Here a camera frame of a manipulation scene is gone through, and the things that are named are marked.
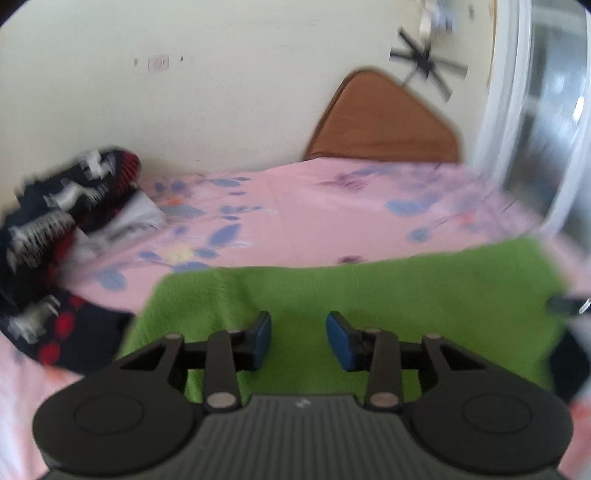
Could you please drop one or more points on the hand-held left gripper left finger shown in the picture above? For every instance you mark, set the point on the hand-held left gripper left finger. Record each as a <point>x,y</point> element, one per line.
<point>262,339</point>

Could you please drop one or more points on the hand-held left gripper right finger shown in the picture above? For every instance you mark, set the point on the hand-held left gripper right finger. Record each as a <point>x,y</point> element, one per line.
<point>341,339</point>

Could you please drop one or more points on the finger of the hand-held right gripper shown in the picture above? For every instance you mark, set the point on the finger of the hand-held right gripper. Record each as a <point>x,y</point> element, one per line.
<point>563,304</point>

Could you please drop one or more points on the green fleece cloth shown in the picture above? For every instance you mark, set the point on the green fleece cloth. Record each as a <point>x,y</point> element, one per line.
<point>346,286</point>

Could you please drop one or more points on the pink printed bedsheet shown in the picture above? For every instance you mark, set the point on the pink printed bedsheet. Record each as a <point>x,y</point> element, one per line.
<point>323,212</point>

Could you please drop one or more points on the pale grey cloth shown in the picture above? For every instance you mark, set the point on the pale grey cloth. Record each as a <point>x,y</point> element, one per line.
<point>129,217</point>

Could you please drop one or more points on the brown wooden headboard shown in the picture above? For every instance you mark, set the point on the brown wooden headboard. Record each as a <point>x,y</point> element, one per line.
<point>383,124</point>

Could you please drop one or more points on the navy reindeer pattern sweater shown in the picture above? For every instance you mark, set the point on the navy reindeer pattern sweater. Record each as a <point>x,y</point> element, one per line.
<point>41,217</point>

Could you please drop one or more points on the black tape star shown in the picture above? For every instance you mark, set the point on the black tape star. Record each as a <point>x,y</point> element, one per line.
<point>422,60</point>

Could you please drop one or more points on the white window frame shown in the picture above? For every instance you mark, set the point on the white window frame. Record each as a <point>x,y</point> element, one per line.
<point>508,115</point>

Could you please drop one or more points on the white wall socket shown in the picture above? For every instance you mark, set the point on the white wall socket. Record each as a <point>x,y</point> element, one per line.
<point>159,63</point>

